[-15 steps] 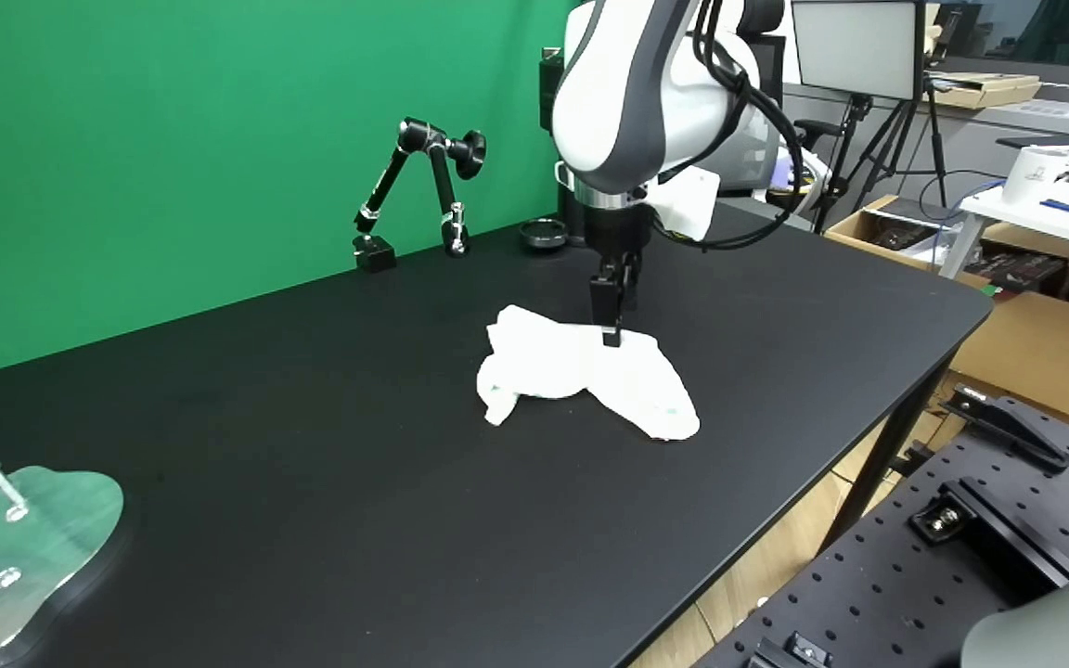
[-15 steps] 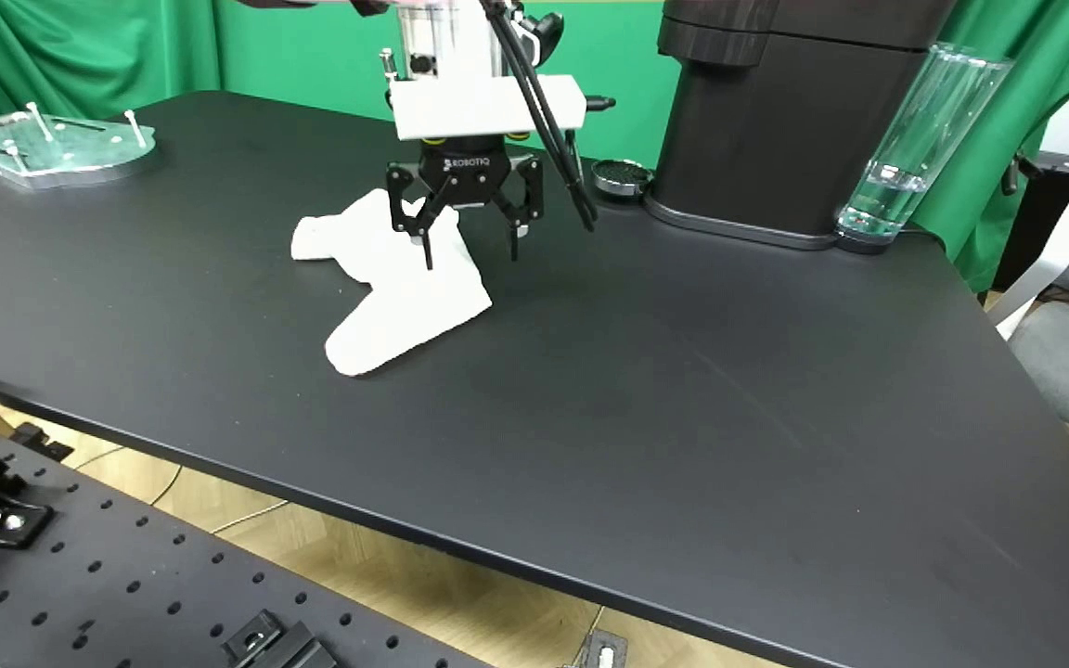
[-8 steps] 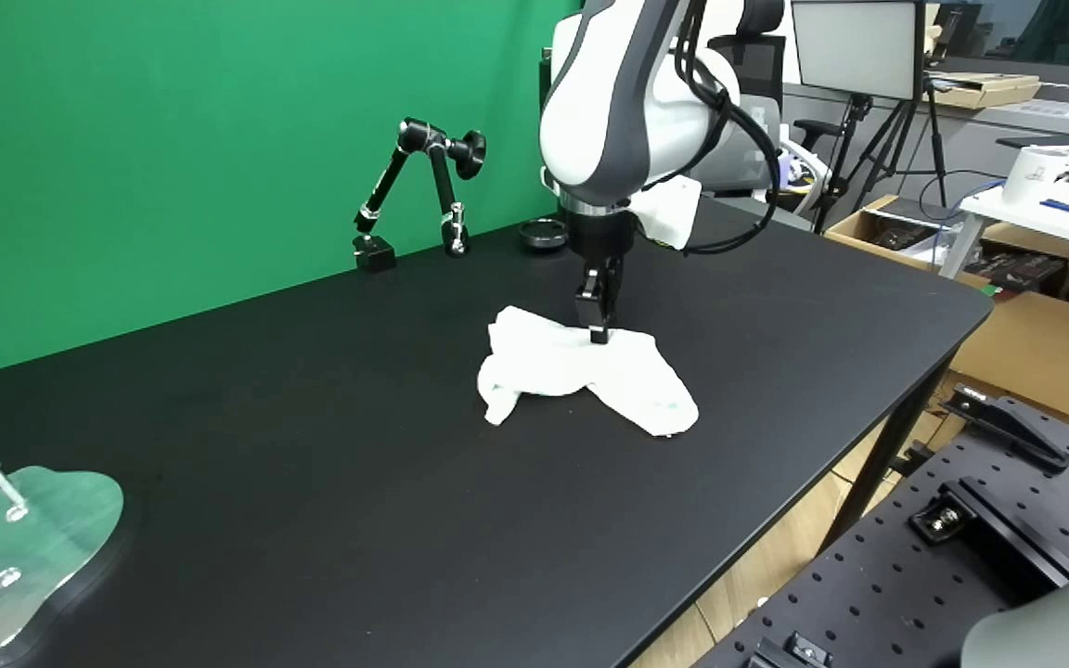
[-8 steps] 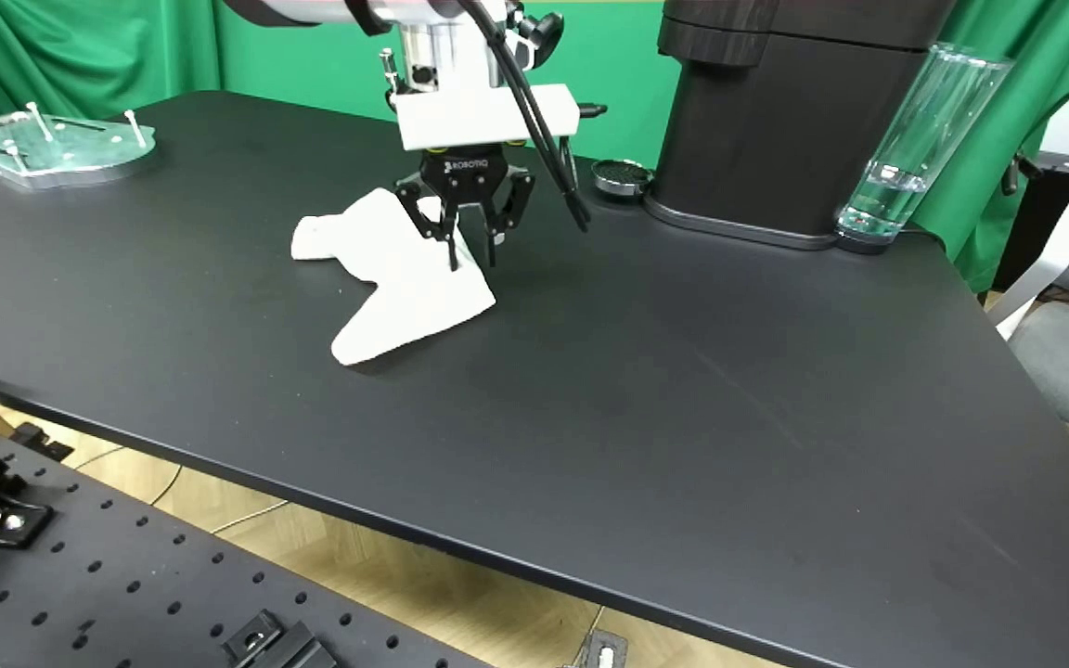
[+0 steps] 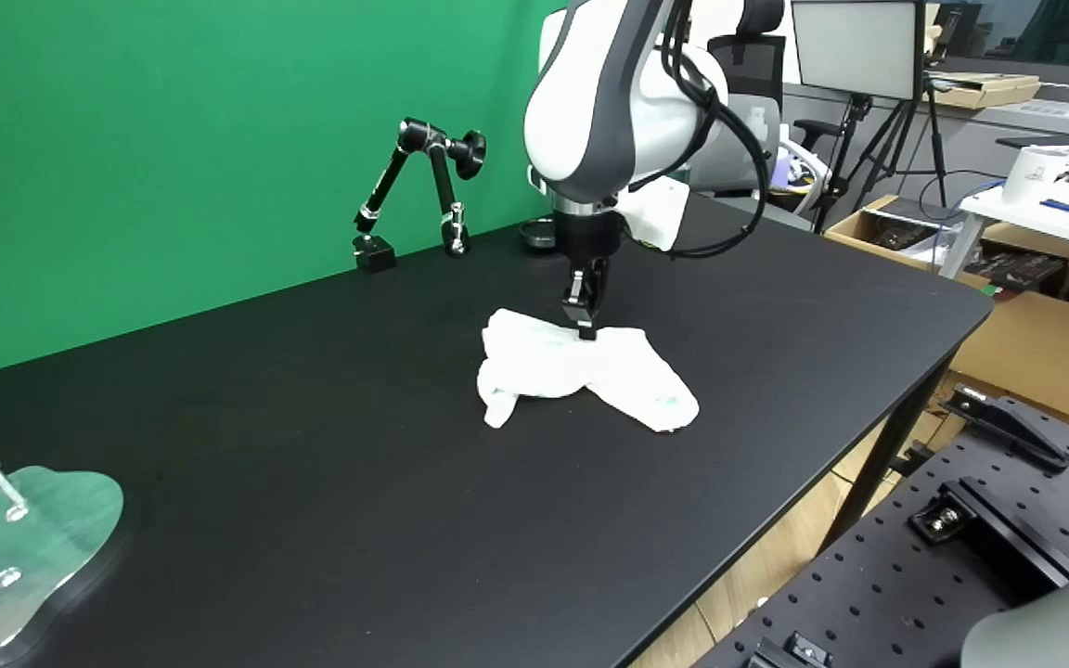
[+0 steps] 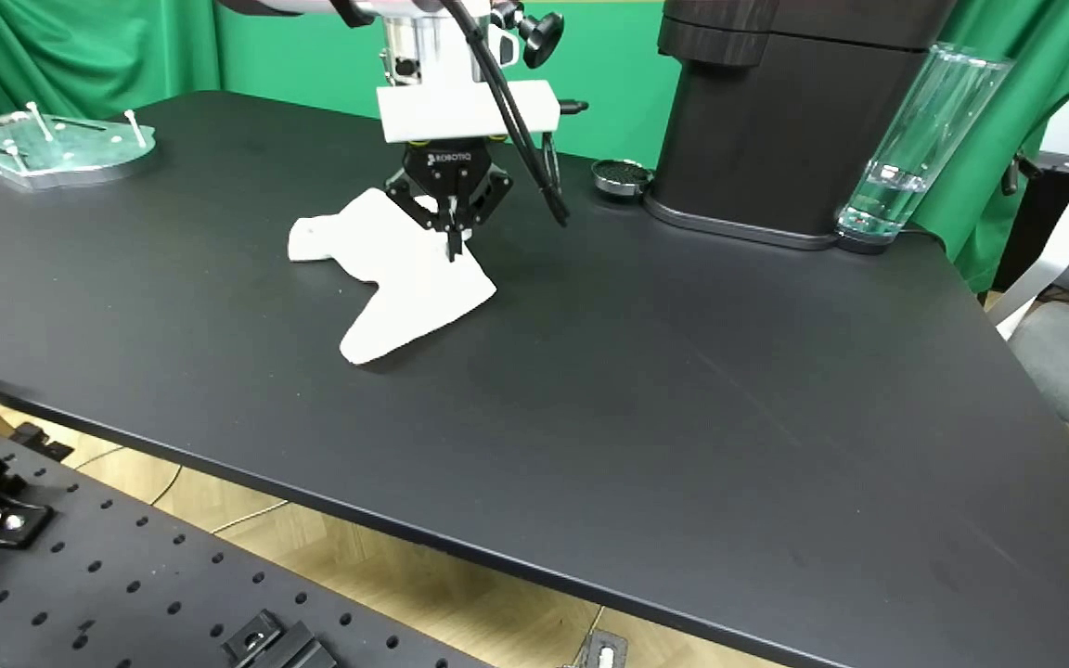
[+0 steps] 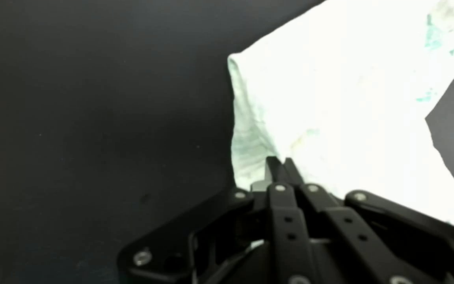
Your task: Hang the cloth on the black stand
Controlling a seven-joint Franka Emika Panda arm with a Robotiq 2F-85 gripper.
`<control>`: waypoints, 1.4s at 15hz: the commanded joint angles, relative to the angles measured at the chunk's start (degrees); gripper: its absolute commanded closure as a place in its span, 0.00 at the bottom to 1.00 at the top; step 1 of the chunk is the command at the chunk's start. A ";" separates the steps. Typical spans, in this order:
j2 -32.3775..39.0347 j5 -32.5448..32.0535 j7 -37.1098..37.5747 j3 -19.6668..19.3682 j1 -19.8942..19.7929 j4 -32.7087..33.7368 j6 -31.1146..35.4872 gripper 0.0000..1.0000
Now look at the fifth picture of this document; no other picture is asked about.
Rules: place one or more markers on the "large cardboard box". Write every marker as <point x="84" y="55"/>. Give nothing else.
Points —
<point x="1040" y="352"/>

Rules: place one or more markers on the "long black bracket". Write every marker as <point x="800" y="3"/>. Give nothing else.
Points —
<point x="1007" y="429"/>

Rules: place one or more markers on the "grey monitor screen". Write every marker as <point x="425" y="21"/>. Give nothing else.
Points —
<point x="854" y="40"/>

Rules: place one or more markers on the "black tripod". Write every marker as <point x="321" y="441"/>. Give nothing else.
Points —
<point x="890" y="136"/>

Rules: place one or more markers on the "grey rounded object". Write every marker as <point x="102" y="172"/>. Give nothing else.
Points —
<point x="1050" y="631"/>

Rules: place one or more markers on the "white side table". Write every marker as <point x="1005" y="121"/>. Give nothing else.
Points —
<point x="1055" y="235"/>

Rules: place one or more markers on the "small black mount block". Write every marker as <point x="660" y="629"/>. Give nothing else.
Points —
<point x="806" y="652"/>

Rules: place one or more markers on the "black clamp with silver screws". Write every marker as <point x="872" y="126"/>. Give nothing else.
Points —
<point x="992" y="532"/>

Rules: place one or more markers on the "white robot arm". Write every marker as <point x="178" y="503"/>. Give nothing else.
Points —
<point x="597" y="85"/>

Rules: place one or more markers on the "black perforated breadboard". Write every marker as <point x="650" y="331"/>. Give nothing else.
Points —
<point x="908" y="595"/>

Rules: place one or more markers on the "tan wooden board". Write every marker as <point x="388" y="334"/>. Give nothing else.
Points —
<point x="986" y="89"/>

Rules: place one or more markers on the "green backdrop curtain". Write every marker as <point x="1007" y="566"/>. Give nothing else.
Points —
<point x="165" y="151"/>

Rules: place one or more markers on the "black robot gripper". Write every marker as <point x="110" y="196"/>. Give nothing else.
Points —
<point x="587" y="230"/>

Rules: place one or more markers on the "open wooden tray box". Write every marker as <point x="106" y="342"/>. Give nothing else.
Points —
<point x="892" y="226"/>

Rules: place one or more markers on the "white cloth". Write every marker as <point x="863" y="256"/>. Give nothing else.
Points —
<point x="597" y="373"/>

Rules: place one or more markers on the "black articulated stand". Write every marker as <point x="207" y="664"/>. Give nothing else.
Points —
<point x="442" y="152"/>

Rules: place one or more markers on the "grey office chair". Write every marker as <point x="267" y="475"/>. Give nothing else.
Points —
<point x="758" y="21"/>

